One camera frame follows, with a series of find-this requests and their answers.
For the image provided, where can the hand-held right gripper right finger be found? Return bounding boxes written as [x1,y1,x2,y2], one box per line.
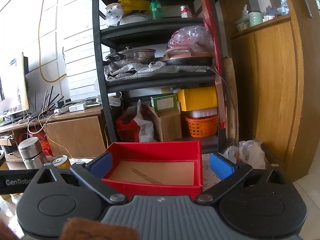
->
[194,152,288,204]

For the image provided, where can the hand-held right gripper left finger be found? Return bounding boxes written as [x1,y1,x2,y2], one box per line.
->
[32,152,129,205]

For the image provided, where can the red plastic bin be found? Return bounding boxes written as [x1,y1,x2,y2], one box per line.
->
[101,141,203,197]

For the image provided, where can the floral tablecloth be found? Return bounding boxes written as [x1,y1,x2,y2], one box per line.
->
[69,152,218,193]

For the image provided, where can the clear plastic bag with food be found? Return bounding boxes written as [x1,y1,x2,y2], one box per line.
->
[222,140,267,170]

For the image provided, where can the stainless steel thermos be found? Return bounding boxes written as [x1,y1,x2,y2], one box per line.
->
[18,137,49,170]

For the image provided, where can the low wooden TV cabinet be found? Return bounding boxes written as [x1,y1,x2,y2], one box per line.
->
[0,106,107,161]

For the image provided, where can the yellow drink can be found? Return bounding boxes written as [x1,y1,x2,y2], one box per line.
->
[50,155,71,170]

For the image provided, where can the red plastic bag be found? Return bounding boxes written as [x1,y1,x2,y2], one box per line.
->
[115,105,140,143]

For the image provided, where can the orange plastic basket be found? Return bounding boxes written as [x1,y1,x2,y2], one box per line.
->
[185,115,219,138]

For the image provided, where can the red bag in cabinet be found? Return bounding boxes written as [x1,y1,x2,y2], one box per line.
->
[19,132,53,156]

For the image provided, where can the white labelled plastic bag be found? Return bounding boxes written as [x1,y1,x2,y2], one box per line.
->
[134,100,157,142]

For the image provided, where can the white plastic container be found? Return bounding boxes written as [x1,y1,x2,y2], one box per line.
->
[187,107,217,119]

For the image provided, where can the white adapter box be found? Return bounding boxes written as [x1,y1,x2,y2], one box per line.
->
[69,102,87,112]

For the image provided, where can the brown cardboard box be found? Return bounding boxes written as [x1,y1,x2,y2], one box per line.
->
[146,104,182,142]

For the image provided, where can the yellow box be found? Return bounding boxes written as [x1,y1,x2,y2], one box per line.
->
[176,87,218,112]

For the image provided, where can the brown rolled mat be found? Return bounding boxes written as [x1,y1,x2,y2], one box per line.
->
[223,57,238,140]

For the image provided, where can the black router antennas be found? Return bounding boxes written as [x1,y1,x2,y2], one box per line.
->
[41,85,65,115]

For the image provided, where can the green box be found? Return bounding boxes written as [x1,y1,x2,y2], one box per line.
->
[151,93,178,112]

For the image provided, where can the flat screen monitor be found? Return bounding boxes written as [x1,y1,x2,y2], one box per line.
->
[0,52,30,120]

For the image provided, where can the bubble wrap sheet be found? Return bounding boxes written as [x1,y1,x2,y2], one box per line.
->
[104,61,213,82]

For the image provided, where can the tall wooden cabinet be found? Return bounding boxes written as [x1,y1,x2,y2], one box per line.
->
[220,0,320,183]

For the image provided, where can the black shelf rack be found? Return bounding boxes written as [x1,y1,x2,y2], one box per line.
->
[92,0,240,155]

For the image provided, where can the black pan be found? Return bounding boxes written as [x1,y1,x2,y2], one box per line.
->
[154,56,213,67]

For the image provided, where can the steel pot with lid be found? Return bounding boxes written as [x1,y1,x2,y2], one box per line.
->
[106,46,157,63]

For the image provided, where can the clear bag with red print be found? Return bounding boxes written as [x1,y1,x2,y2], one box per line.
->
[167,26,214,53]

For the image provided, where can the red glossy board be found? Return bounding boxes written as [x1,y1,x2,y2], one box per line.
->
[199,0,227,130]

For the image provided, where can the small wicker basket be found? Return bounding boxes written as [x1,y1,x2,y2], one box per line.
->
[236,21,250,32]

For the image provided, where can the white bowl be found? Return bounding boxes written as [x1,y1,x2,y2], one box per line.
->
[119,14,152,25]

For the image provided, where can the white crumpled plastic bag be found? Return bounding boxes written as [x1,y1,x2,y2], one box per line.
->
[104,3,125,27]

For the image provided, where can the pale green jar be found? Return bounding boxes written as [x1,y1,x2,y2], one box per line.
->
[249,10,265,27]

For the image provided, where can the yellow paper bag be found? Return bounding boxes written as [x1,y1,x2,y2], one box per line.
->
[118,0,150,14]

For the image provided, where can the green plastic bottle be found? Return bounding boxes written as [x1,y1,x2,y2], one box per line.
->
[150,0,162,20]

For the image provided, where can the black cable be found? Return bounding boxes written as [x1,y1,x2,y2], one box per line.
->
[214,67,238,122]

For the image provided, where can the yellow cable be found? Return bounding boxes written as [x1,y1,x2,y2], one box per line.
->
[37,0,68,83]

